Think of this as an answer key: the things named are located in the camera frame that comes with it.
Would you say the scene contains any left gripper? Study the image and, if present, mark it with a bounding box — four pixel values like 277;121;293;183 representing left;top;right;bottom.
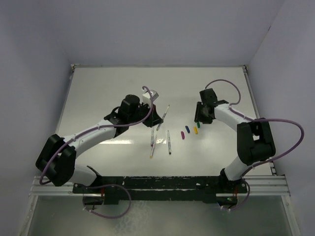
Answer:
128;102;162;128

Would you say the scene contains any green marker pen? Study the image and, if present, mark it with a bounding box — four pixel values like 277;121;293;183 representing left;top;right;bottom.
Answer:
156;104;170;131

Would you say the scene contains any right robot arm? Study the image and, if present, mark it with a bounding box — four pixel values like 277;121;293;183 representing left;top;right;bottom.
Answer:
194;88;276;192

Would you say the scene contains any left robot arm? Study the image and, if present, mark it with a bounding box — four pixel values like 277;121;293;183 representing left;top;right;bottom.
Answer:
35;90;162;193

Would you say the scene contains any purple marker pen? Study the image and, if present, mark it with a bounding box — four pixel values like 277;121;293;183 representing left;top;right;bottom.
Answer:
151;127;155;147

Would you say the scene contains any yellow marker pen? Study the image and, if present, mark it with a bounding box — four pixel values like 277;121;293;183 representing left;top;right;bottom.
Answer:
150;134;157;159

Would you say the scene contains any blue marker pen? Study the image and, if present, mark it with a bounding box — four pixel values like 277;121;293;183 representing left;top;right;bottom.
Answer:
167;130;172;155

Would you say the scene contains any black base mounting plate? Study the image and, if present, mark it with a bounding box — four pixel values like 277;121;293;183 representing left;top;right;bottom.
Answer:
72;176;248;205

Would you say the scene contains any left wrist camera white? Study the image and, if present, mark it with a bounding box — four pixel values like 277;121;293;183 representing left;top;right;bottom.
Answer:
142;90;159;106

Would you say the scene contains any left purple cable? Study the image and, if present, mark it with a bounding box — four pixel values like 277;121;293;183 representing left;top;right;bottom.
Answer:
39;86;158;218

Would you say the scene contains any purple cable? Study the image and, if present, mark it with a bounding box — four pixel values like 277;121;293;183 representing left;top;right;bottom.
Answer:
205;79;305;212
39;86;158;218

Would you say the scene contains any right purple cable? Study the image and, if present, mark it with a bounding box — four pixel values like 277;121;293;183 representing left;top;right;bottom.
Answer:
205;79;305;212

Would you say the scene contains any aluminium frame rail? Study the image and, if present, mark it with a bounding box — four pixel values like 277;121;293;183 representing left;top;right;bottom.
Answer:
29;176;291;197

